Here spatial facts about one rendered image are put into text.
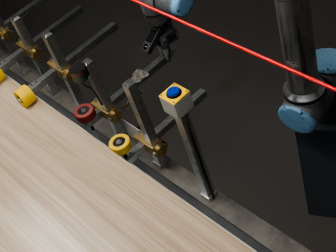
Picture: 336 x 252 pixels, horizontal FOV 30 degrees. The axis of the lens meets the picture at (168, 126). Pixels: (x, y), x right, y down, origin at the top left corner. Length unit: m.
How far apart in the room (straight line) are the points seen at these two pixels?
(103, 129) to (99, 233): 0.70
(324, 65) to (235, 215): 0.64
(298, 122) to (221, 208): 0.42
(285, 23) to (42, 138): 1.00
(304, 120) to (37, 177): 0.97
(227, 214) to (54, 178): 0.62
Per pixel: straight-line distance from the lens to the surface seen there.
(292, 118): 2.30
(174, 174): 2.36
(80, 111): 2.44
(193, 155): 2.05
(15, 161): 2.40
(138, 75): 2.54
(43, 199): 2.22
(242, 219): 2.18
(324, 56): 2.42
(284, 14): 2.02
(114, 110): 2.43
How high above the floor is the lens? 2.47
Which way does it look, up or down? 44 degrees down
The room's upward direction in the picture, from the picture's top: 21 degrees counter-clockwise
